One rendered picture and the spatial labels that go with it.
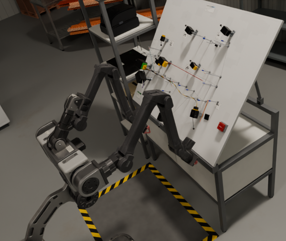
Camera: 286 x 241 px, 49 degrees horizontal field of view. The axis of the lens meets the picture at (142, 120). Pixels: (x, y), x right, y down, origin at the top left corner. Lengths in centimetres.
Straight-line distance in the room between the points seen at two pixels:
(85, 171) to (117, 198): 185
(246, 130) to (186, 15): 103
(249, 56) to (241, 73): 12
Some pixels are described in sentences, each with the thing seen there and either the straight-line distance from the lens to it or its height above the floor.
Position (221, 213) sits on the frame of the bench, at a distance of 270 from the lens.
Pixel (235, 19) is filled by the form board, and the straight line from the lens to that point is 230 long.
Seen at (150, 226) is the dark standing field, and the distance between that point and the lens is 306.
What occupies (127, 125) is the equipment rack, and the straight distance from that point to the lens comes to 377.
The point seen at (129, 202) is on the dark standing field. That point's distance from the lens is 327.
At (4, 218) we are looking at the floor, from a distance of 383.
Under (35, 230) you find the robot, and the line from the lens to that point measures 204.
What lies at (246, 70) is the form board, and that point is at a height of 142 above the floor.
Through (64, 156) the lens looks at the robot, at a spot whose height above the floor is 152.
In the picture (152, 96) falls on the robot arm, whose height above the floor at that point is 170.
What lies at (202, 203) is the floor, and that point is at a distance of 312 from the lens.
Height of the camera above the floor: 253
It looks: 37 degrees down
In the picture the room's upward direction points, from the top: 16 degrees counter-clockwise
